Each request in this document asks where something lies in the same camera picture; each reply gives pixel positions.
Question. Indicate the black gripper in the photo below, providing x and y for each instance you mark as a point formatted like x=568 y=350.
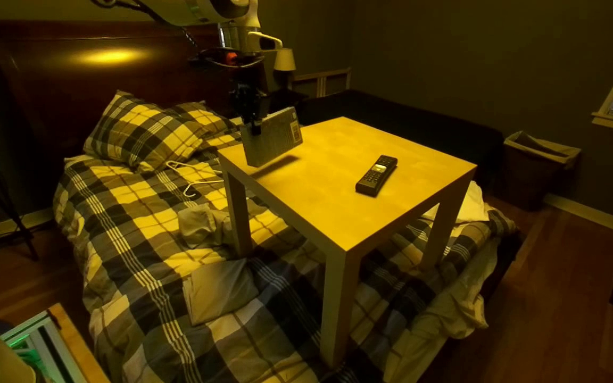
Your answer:
x=247 y=102

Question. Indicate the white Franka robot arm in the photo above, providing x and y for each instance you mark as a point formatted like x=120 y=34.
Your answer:
x=232 y=21

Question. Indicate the small table lamp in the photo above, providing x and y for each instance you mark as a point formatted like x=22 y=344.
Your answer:
x=285 y=59

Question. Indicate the white small shelf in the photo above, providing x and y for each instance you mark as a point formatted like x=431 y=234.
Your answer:
x=321 y=81

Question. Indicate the white clothes hanger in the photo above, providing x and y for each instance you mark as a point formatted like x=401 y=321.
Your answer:
x=191 y=188

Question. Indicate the plaid pillow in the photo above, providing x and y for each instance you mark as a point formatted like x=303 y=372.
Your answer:
x=151 y=131

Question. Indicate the grey white cloth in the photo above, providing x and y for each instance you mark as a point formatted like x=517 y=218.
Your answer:
x=198 y=225

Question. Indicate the light wooden side table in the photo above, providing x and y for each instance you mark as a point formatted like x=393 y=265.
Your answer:
x=351 y=214

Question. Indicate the black remote control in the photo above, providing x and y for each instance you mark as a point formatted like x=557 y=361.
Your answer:
x=375 y=175

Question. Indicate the black futon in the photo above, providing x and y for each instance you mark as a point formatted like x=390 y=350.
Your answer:
x=421 y=129

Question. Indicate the plaid covered bed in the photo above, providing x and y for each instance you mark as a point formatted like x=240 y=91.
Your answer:
x=143 y=268

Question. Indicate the white pillow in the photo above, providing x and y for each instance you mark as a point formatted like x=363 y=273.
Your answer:
x=473 y=204

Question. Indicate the black stand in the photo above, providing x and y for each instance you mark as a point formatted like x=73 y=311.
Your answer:
x=2 y=191

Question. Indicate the white bed sheet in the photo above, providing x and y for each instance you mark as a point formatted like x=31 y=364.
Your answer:
x=457 y=311

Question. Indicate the dark waste bin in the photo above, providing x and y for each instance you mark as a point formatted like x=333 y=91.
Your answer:
x=537 y=170

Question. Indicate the green box with wooden edge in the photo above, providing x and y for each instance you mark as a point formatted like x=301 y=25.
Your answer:
x=44 y=351

